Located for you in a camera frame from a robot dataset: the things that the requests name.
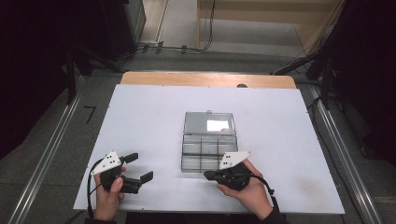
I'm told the person's dark clothing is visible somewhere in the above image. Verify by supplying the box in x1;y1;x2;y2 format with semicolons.
124;212;260;224

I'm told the black floor cable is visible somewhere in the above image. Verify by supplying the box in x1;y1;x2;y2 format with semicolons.
118;0;217;68

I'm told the person's left hand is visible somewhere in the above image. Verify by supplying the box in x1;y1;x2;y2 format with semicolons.
92;165;127;222

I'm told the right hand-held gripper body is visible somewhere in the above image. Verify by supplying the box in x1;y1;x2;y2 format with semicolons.
214;150;253;192

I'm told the person's right hand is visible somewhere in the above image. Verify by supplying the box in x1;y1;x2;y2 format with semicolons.
216;158;276;221

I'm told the light wooden shelf unit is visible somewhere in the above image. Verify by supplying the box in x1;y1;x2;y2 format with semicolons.
196;0;344;54

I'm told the metal floor rail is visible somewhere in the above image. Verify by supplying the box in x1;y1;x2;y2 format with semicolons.
309;85;385;224
7;77;84;224

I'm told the left hand-held gripper cable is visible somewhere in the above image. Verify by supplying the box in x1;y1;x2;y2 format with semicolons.
86;158;105;219

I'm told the hand-held gripper cable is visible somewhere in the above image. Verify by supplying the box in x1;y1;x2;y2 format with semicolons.
86;158;105;219
248;173;282;213

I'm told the dark grey cabinet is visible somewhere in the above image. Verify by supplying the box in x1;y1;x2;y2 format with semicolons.
99;0;148;62

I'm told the black metal stand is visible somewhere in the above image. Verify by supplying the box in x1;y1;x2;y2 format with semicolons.
272;50;344;110
64;43;123;105

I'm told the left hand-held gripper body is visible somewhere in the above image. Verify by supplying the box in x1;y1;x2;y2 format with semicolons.
90;150;142;195

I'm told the clear plastic compartment box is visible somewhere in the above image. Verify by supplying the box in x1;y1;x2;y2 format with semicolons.
180;109;239;174

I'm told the right hand-held gripper cable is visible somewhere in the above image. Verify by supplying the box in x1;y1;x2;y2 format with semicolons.
248;173;282;213

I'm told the white table board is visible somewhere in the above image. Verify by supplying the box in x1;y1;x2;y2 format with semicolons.
73;83;346;216

